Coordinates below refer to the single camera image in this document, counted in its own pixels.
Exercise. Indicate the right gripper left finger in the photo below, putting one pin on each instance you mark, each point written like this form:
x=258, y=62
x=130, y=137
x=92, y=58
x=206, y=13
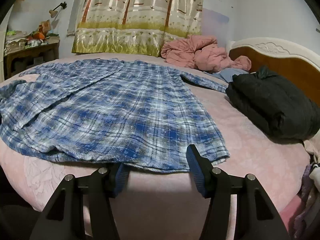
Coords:
x=63, y=215

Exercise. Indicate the blue plaid shirt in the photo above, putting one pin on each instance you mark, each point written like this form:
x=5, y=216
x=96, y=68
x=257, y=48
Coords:
x=110, y=111

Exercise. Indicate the clothes pile beside bed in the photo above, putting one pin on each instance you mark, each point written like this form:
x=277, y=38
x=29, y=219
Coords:
x=306, y=224

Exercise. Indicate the black folded jacket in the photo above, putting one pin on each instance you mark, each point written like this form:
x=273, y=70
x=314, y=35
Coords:
x=274, y=104

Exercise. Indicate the light blue pillow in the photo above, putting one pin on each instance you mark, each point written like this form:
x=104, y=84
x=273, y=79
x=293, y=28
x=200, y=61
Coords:
x=227, y=74

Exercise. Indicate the dark wooden side table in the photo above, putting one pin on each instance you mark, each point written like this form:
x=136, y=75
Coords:
x=19, y=61

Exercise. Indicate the wooden white bed headboard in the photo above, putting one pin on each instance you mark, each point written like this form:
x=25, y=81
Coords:
x=297, y=63

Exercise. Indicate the pink crumpled quilt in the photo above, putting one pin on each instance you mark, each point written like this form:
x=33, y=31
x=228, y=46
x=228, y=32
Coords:
x=202, y=53

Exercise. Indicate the stack of papers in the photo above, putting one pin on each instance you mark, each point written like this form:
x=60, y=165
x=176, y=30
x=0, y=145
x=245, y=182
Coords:
x=14, y=41

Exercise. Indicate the orange plush toy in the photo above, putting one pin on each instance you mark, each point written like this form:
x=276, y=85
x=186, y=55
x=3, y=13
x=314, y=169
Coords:
x=41, y=32

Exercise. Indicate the tree print curtain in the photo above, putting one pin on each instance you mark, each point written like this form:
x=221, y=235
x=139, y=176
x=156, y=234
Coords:
x=133, y=26

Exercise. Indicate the wall mounted lamp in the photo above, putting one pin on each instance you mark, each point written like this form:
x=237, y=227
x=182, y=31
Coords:
x=54, y=11

